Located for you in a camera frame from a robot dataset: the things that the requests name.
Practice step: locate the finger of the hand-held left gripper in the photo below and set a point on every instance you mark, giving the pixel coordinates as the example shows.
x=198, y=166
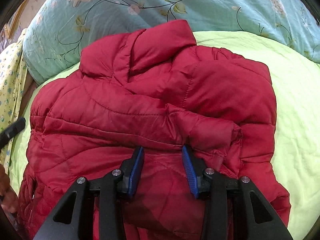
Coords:
x=12, y=130

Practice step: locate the teal floral quilt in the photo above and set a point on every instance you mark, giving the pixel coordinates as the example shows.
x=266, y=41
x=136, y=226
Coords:
x=212, y=2

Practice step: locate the person's left hand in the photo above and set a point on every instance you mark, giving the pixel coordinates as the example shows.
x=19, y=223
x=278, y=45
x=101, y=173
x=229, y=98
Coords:
x=7, y=195

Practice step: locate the yellow printed cloth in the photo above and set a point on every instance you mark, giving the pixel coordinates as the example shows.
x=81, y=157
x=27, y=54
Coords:
x=11, y=80

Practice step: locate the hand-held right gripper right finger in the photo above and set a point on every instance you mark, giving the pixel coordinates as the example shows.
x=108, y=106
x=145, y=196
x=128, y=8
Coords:
x=191, y=172

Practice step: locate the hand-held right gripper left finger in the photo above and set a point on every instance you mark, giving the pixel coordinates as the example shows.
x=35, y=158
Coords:
x=135, y=170

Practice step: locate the red quilted jacket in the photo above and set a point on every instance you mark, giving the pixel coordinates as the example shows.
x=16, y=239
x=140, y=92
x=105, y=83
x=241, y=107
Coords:
x=150, y=92

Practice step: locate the light green blanket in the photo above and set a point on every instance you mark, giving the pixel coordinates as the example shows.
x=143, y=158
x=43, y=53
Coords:
x=295, y=130

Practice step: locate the gold picture frame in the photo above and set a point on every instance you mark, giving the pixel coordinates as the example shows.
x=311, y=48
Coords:
x=15, y=17

